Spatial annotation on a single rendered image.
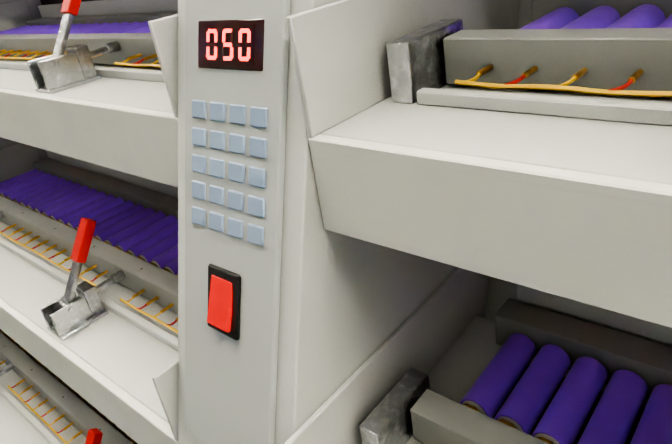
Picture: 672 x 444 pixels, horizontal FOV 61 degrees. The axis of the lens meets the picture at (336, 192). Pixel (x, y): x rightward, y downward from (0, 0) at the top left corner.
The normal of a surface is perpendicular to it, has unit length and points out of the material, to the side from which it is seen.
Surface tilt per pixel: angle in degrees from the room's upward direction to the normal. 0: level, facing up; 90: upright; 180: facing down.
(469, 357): 18
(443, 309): 90
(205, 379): 90
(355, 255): 90
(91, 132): 108
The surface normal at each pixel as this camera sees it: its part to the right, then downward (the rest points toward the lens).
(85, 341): -0.15, -0.90
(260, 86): -0.65, 0.11
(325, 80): 0.76, 0.17
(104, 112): -0.63, 0.41
